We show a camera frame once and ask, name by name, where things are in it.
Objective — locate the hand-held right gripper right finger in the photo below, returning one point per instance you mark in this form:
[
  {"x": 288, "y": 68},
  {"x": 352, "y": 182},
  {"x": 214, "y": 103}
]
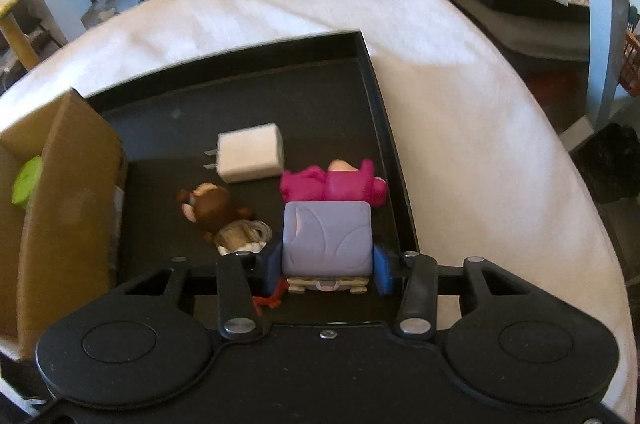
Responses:
[{"x": 385, "y": 273}]

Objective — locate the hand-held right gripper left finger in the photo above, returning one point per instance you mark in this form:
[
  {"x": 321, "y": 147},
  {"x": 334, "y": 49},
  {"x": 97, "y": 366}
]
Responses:
[{"x": 269, "y": 268}]

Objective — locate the red figurine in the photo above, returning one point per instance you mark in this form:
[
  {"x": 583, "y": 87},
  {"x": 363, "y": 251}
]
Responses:
[{"x": 270, "y": 300}]

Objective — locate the purple cube toy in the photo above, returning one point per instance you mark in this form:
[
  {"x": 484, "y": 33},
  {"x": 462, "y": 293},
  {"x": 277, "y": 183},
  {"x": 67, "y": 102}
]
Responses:
[{"x": 327, "y": 236}]

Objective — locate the brown monkey figurine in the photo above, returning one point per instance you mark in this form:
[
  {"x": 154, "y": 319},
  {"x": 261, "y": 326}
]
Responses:
[{"x": 215, "y": 206}]

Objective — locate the pink figurine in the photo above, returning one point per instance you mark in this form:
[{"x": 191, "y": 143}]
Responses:
[{"x": 340, "y": 184}]

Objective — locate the black tray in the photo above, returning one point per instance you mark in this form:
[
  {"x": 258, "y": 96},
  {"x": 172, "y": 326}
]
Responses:
[{"x": 280, "y": 94}]

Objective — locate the cardboard box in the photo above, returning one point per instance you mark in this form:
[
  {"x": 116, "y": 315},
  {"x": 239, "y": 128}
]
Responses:
[{"x": 75, "y": 204}]

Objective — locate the blond hair figurine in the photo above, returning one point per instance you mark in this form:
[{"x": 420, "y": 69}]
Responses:
[{"x": 242, "y": 236}]

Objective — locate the white charger plug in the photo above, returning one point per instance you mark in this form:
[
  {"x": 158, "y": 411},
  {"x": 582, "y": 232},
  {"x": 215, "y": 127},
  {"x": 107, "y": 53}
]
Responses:
[{"x": 250, "y": 152}]

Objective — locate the black garbage bag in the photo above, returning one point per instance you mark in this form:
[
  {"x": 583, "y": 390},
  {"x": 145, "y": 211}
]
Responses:
[{"x": 612, "y": 164}]

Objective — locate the green hexagonal container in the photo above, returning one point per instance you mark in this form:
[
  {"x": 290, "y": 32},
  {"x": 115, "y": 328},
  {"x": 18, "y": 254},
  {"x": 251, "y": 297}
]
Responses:
[{"x": 27, "y": 181}]

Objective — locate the orange basket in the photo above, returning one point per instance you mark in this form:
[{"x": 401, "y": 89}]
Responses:
[{"x": 632, "y": 64}]

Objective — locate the grey table leg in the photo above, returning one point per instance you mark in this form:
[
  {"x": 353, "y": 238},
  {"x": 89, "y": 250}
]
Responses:
[{"x": 607, "y": 29}]

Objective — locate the yellow round table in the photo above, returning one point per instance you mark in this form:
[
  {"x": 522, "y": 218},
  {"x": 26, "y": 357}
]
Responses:
[{"x": 17, "y": 29}]

